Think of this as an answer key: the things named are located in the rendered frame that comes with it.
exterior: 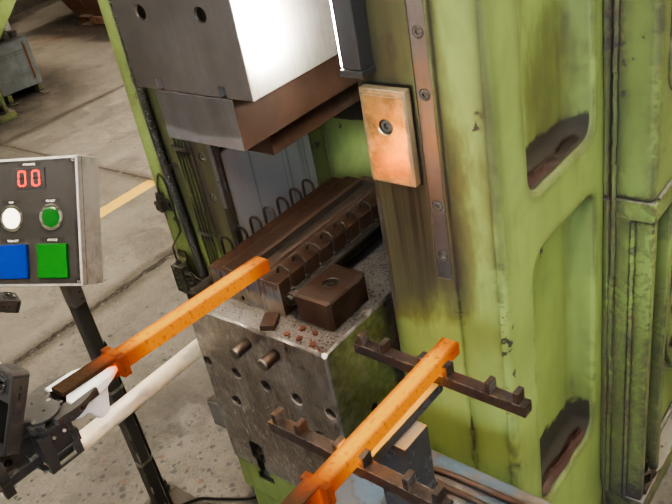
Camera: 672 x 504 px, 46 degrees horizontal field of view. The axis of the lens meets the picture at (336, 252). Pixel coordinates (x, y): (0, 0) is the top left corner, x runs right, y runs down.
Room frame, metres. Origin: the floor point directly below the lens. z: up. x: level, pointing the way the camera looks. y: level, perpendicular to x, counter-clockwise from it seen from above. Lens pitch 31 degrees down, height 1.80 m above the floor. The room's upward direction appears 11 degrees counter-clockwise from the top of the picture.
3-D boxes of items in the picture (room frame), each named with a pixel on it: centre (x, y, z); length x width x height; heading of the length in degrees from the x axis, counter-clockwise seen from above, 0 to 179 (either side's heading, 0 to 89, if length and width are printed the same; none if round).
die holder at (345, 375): (1.45, 0.00, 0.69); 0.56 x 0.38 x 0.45; 136
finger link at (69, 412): (0.84, 0.40, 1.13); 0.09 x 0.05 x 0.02; 133
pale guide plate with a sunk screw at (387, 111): (1.20, -0.13, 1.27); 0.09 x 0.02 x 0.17; 46
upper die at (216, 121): (1.48, 0.05, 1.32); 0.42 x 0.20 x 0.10; 136
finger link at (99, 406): (0.87, 0.37, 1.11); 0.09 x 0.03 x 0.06; 133
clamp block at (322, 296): (1.25, 0.02, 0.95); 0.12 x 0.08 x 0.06; 136
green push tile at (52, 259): (1.50, 0.60, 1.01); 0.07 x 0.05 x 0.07; 71
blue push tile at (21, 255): (1.53, 0.70, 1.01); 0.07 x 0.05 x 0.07; 71
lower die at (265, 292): (1.48, 0.05, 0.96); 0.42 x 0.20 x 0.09; 136
